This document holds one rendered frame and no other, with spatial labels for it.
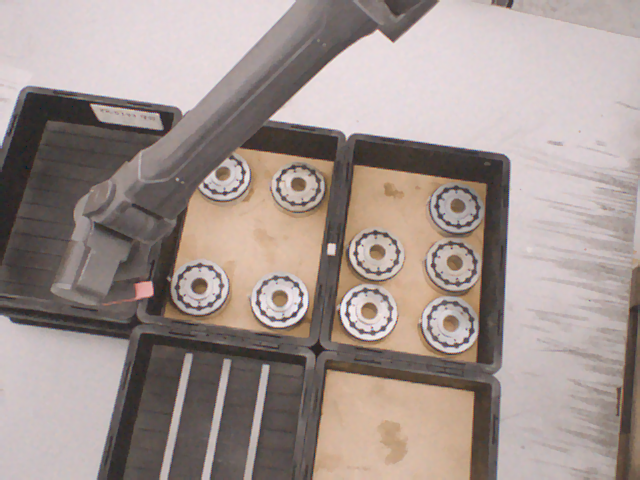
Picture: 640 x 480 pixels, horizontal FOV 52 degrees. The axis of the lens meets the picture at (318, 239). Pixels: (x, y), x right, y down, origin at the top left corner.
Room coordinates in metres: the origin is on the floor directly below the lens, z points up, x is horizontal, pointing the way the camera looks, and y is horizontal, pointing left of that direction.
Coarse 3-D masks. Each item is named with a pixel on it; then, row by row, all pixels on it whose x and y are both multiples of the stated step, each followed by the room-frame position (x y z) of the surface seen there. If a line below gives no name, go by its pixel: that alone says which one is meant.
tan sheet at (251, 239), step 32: (256, 160) 0.55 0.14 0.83; (288, 160) 0.56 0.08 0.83; (320, 160) 0.56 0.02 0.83; (256, 192) 0.48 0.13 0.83; (192, 224) 0.40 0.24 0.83; (224, 224) 0.41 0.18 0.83; (256, 224) 0.42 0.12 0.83; (288, 224) 0.42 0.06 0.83; (320, 224) 0.43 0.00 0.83; (192, 256) 0.34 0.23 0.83; (224, 256) 0.35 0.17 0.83; (256, 256) 0.35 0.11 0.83; (288, 256) 0.36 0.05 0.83; (320, 256) 0.37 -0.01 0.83; (192, 320) 0.22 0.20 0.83; (224, 320) 0.23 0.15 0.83; (256, 320) 0.24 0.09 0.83
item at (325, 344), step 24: (384, 144) 0.57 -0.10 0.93; (408, 144) 0.57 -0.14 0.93; (432, 144) 0.58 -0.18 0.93; (504, 168) 0.55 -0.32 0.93; (504, 192) 0.51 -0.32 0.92; (336, 216) 0.41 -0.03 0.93; (504, 216) 0.45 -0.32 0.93; (336, 240) 0.37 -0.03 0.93; (504, 240) 0.41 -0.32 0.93; (336, 264) 0.33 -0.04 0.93; (504, 264) 0.36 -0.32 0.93; (504, 288) 0.32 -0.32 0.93; (408, 360) 0.18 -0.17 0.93; (432, 360) 0.19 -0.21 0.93; (456, 360) 0.19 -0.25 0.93
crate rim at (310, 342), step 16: (288, 128) 0.57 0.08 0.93; (304, 128) 0.58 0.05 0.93; (320, 128) 0.58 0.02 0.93; (336, 160) 0.52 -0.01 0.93; (336, 176) 0.49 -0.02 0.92; (336, 192) 0.46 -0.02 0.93; (336, 208) 0.43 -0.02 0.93; (320, 272) 0.31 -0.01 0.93; (320, 288) 0.29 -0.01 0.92; (144, 304) 0.22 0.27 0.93; (320, 304) 0.25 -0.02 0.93; (144, 320) 0.19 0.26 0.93; (160, 320) 0.20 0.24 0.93; (176, 320) 0.20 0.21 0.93; (320, 320) 0.23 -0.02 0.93; (240, 336) 0.19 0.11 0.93; (256, 336) 0.19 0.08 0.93; (272, 336) 0.20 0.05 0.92; (288, 336) 0.20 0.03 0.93
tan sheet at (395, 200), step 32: (352, 192) 0.51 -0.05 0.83; (384, 192) 0.51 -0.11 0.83; (416, 192) 0.52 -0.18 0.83; (480, 192) 0.54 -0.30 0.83; (352, 224) 0.44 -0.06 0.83; (384, 224) 0.45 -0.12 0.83; (416, 224) 0.46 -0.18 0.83; (480, 224) 0.47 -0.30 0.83; (416, 256) 0.39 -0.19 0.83; (480, 256) 0.41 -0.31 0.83; (384, 288) 0.32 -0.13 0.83; (416, 288) 0.33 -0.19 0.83; (416, 320) 0.27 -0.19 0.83; (448, 320) 0.28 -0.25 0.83; (416, 352) 0.21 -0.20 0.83
